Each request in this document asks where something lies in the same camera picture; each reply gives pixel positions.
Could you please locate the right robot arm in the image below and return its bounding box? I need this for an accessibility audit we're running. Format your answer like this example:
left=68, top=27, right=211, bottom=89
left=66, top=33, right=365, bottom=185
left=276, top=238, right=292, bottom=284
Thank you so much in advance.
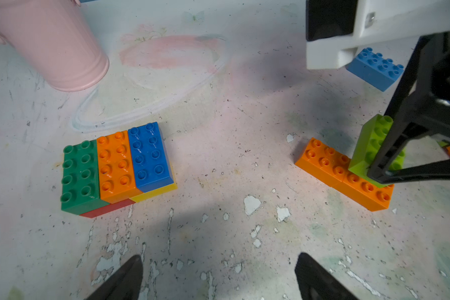
left=306, top=1, right=450, bottom=187

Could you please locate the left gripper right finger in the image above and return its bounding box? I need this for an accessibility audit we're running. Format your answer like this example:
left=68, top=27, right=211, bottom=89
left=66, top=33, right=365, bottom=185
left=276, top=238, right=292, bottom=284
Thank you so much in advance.
left=294, top=252, right=358, bottom=300

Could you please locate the dark green lego brick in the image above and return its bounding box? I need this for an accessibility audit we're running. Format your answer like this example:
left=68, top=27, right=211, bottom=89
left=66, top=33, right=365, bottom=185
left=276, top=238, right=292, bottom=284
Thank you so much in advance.
left=60, top=140, right=109, bottom=215

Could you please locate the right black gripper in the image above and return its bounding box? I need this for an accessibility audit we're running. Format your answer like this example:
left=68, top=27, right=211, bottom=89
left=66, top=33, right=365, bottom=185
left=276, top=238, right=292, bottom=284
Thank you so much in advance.
left=367, top=31, right=450, bottom=184

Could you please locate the red lego brick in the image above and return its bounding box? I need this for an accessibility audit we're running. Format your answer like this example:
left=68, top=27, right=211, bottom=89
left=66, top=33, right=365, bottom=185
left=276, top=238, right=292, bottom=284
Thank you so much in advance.
left=81, top=199, right=135, bottom=219

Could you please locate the yellow lego brick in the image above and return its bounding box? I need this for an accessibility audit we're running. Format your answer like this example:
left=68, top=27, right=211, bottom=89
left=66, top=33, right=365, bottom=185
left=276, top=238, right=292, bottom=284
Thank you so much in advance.
left=130, top=168, right=178, bottom=203

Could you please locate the light blue lego brick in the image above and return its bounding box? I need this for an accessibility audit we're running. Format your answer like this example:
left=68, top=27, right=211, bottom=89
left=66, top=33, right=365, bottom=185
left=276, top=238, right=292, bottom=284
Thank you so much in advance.
left=346, top=47, right=405, bottom=92

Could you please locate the orange lego brick bottom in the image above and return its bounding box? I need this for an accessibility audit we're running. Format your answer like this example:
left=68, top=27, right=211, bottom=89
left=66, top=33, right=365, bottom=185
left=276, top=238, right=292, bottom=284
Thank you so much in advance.
left=336, top=171, right=395, bottom=212

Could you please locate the lime green lego brick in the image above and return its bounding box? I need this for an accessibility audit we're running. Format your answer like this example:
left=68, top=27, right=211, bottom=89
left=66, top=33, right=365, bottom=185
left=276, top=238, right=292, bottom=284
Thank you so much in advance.
left=349, top=114, right=393, bottom=188

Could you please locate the pink pen cup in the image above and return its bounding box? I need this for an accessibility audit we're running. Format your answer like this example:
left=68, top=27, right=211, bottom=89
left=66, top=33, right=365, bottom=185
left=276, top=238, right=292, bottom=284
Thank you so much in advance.
left=0, top=0, right=110, bottom=92

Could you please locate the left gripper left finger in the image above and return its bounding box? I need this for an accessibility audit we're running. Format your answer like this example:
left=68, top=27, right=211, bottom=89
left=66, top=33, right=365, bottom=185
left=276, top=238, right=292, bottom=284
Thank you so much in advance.
left=86, top=254, right=143, bottom=300

